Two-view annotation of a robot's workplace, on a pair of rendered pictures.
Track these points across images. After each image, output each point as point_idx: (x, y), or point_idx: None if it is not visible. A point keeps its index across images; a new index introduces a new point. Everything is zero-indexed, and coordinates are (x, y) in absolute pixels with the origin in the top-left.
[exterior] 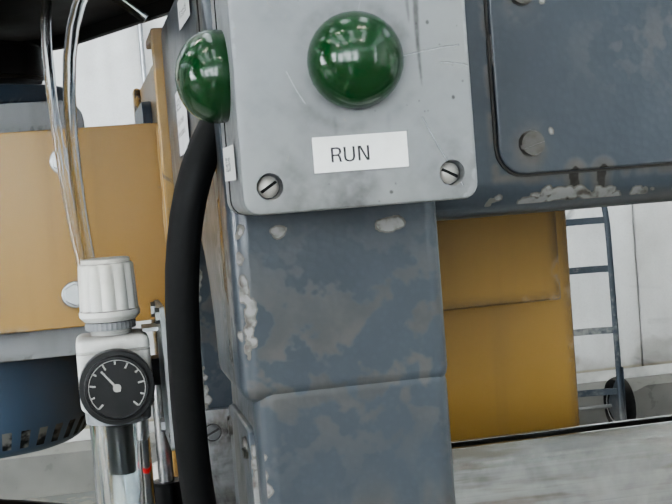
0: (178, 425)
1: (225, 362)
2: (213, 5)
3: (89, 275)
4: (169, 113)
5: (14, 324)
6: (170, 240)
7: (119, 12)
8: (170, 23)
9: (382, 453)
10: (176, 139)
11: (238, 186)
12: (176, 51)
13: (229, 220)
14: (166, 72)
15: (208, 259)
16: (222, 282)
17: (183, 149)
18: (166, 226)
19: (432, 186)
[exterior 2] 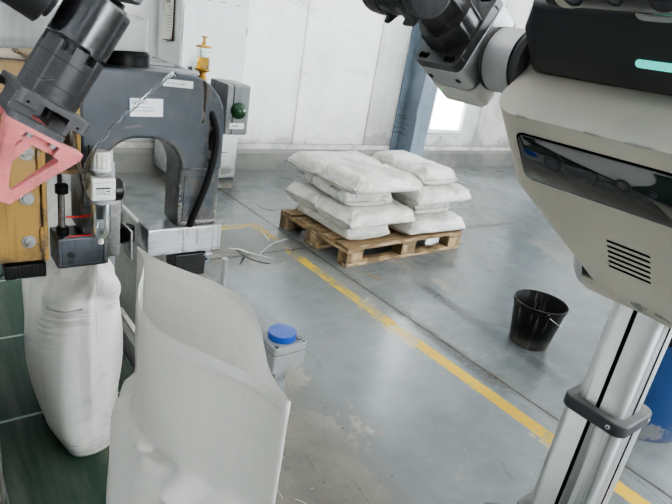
0: (211, 178)
1: (197, 165)
2: (232, 96)
3: (109, 156)
4: (93, 98)
5: None
6: (219, 141)
7: None
8: (129, 76)
9: None
10: (114, 109)
11: (242, 130)
12: (142, 87)
13: (222, 135)
14: (95, 85)
15: (180, 144)
16: (205, 148)
17: (143, 115)
18: (77, 136)
19: None
